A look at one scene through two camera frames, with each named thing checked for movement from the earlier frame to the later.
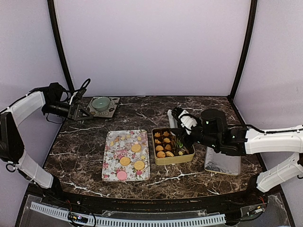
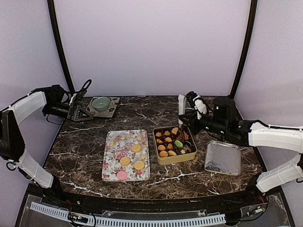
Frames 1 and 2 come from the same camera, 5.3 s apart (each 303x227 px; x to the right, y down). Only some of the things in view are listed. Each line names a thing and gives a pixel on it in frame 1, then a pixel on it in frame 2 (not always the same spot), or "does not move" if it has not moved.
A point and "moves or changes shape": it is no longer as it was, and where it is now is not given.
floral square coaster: [107, 113] does not move
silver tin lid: [219, 162] does not move
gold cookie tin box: [168, 148] does not move
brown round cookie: [159, 148] moves or changes shape
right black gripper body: [188, 143] to [195, 128]
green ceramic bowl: [101, 104] does not move
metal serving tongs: [173, 122] to [182, 111]
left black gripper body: [70, 111] does not move
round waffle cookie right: [139, 165] does not move
